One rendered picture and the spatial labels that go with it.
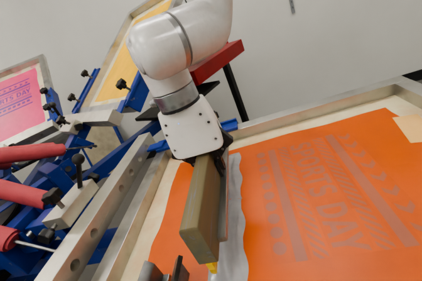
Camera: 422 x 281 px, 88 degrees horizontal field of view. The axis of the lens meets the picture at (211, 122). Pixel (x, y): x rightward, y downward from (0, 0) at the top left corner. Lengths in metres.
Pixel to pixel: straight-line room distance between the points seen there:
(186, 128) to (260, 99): 2.20
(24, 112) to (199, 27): 1.62
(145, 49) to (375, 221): 0.43
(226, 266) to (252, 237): 0.07
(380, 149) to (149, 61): 0.50
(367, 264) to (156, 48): 0.40
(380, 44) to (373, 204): 2.40
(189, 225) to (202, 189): 0.06
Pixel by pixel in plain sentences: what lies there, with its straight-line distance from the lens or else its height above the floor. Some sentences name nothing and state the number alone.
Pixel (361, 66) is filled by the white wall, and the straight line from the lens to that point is 2.77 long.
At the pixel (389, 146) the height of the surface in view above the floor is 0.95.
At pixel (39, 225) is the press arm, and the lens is 0.75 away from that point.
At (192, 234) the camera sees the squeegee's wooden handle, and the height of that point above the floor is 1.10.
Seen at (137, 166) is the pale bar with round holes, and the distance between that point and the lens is 0.75.
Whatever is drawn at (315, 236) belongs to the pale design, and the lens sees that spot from 0.45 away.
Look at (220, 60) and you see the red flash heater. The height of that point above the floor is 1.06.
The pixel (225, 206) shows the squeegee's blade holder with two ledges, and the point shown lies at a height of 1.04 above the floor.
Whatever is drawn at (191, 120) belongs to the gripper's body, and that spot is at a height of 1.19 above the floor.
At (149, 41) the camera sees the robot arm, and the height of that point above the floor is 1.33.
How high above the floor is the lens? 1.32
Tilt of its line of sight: 24 degrees down
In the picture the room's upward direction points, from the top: 23 degrees counter-clockwise
